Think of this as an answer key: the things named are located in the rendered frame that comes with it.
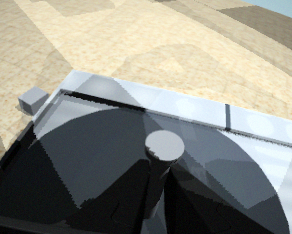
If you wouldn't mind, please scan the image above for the grey metal pin with flared head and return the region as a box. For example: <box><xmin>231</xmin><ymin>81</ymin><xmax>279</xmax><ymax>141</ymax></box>
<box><xmin>143</xmin><ymin>130</ymin><xmax>183</xmax><ymax>220</ymax></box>

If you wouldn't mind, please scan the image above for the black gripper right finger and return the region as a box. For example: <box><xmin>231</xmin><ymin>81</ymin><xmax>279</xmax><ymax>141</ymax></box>
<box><xmin>163</xmin><ymin>164</ymin><xmax>275</xmax><ymax>234</ymax></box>

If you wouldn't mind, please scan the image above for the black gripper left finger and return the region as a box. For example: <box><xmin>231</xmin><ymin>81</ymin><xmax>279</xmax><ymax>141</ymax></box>
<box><xmin>0</xmin><ymin>158</ymin><xmax>151</xmax><ymax>234</ymax></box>

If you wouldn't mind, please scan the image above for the grey metal disc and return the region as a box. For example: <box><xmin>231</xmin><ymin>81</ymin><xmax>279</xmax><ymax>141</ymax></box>
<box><xmin>0</xmin><ymin>108</ymin><xmax>290</xmax><ymax>234</ymax></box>

